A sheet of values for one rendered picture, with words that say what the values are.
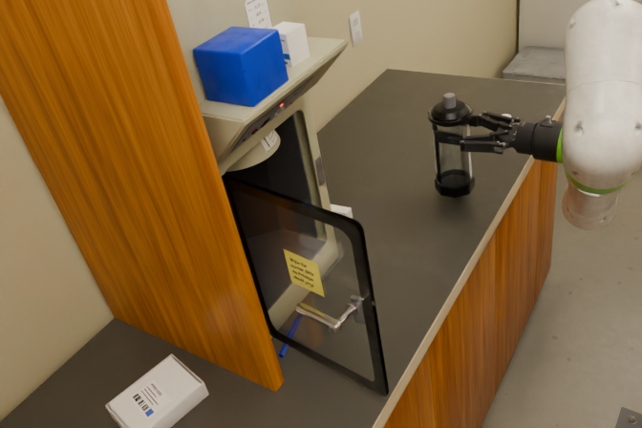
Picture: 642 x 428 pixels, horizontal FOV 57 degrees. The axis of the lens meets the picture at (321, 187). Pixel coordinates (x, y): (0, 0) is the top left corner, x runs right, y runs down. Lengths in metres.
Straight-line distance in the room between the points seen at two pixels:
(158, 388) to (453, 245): 0.74
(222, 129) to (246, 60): 0.12
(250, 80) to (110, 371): 0.76
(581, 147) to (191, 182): 0.58
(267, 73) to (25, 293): 0.75
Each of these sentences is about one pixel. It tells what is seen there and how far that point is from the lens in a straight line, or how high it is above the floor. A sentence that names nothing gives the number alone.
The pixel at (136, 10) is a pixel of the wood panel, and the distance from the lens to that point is 0.83.
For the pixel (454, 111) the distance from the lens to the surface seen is 1.46.
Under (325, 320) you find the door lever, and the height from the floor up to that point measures 1.21.
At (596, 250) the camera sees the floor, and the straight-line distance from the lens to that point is 2.94.
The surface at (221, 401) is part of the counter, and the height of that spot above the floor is 0.94.
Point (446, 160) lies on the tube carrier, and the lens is 1.52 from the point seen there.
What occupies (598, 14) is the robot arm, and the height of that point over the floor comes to 1.56.
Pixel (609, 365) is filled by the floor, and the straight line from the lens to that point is 2.49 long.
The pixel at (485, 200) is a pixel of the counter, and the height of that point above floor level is 0.94.
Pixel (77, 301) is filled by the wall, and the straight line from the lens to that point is 1.50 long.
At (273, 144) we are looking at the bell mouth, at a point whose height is 1.33.
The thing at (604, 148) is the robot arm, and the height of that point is 1.42.
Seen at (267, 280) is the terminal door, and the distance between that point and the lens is 1.12.
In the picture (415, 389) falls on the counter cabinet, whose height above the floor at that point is 0.77.
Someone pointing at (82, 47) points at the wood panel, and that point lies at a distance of 0.96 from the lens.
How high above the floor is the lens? 1.90
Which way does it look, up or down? 34 degrees down
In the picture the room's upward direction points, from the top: 11 degrees counter-clockwise
